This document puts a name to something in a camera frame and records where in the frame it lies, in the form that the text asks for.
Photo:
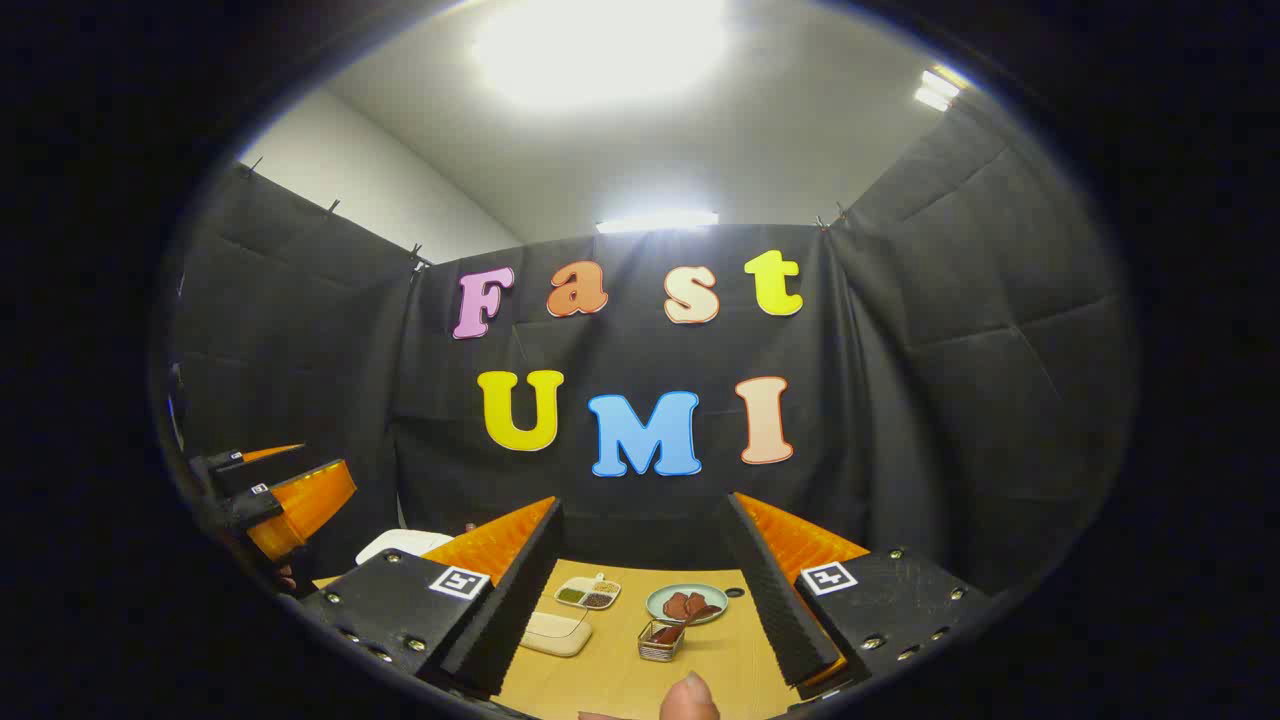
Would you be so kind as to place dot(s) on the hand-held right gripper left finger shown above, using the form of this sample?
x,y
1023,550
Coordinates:
x,y
520,600

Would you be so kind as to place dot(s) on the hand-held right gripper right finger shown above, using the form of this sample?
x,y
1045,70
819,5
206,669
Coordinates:
x,y
775,610

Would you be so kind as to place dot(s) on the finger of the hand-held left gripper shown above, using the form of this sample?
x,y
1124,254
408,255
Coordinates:
x,y
245,456
305,505

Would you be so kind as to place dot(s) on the brown wooden spoon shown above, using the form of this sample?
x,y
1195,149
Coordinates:
x,y
690,615

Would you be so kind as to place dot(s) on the white rice cooker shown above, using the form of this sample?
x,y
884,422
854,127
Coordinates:
x,y
400,545

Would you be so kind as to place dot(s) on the clear plastic rice container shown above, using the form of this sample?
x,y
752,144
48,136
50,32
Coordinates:
x,y
555,635

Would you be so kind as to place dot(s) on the pale green plate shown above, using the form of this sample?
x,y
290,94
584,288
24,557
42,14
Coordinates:
x,y
715,595

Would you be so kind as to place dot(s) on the white divided dish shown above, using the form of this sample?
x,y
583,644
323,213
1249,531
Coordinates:
x,y
588,592

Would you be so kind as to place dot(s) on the red-brown meat piece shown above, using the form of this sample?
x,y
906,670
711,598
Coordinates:
x,y
675,603
700,603

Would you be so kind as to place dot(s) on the dark brown beans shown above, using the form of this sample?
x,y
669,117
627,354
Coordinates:
x,y
598,601

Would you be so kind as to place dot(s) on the ceiling light strip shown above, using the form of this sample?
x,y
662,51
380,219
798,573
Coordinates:
x,y
657,222

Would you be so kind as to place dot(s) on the large ceiling light panel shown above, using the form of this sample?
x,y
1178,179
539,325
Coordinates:
x,y
600,50

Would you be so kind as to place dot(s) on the small ceiling light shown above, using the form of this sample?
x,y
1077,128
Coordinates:
x,y
938,90

